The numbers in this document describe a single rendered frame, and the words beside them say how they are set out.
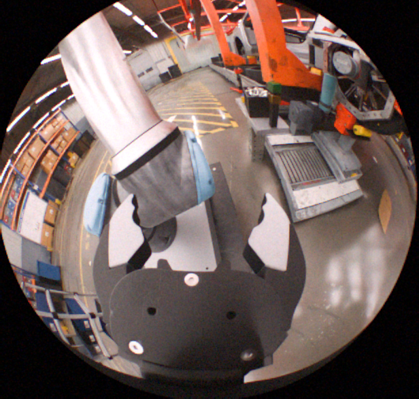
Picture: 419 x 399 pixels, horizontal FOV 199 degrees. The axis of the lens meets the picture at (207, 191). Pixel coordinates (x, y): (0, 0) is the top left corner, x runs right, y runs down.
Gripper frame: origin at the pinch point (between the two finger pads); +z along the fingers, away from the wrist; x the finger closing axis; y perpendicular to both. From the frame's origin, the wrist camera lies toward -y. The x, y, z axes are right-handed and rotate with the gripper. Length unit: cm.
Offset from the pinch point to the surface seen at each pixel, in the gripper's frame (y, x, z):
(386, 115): -37, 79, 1
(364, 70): -45, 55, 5
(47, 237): 289, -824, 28
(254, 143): 4, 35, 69
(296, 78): -56, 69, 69
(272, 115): -12.7, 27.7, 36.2
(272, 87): -23.0, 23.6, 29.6
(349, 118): -30, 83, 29
